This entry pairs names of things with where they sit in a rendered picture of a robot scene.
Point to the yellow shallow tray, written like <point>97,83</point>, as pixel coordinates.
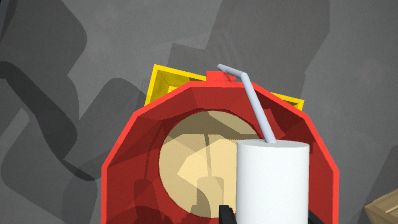
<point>165,80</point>

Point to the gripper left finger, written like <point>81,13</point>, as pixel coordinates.
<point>226,215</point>

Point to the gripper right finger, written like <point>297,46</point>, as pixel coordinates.
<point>313,219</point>

